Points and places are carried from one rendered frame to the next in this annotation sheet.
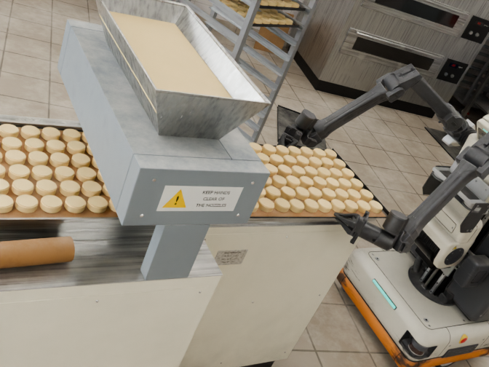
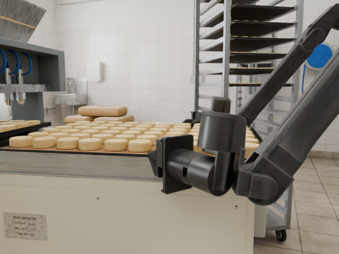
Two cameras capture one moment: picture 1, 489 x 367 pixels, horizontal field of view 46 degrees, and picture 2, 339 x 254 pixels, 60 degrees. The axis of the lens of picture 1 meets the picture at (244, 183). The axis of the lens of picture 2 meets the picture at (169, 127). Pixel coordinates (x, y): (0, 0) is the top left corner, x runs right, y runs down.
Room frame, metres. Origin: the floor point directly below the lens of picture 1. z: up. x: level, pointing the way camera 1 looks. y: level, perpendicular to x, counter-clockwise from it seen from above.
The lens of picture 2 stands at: (1.26, -0.77, 1.04)
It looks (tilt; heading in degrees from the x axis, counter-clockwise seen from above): 8 degrees down; 48
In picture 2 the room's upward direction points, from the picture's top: straight up
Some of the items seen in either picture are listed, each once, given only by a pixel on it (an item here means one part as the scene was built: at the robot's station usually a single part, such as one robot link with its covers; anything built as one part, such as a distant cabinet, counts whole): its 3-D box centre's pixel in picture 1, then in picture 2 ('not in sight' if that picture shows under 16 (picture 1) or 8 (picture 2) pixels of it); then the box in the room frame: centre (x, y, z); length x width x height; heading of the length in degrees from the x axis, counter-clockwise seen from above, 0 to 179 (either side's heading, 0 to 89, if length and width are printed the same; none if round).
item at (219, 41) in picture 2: not in sight; (213, 44); (2.84, 0.53, 1.32); 0.64 x 0.03 x 0.03; 59
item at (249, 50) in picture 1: (242, 45); (264, 122); (3.17, 0.33, 0.78); 0.64 x 0.03 x 0.03; 59
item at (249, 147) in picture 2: (375, 207); (247, 149); (1.77, -0.44, 0.91); 0.05 x 0.05 x 0.02
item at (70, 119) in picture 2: not in sight; (87, 119); (3.52, 3.77, 0.49); 0.72 x 0.42 x 0.15; 28
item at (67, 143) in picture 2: (281, 204); (68, 143); (1.53, -0.13, 0.91); 0.05 x 0.05 x 0.02
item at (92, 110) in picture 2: not in sight; (103, 110); (3.67, 3.50, 0.64); 0.72 x 0.42 x 0.15; 124
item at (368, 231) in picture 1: (367, 231); (185, 166); (1.61, -0.42, 0.90); 0.07 x 0.07 x 0.10; 84
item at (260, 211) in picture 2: not in sight; (252, 190); (1.92, -0.37, 0.77); 0.24 x 0.04 x 0.14; 39
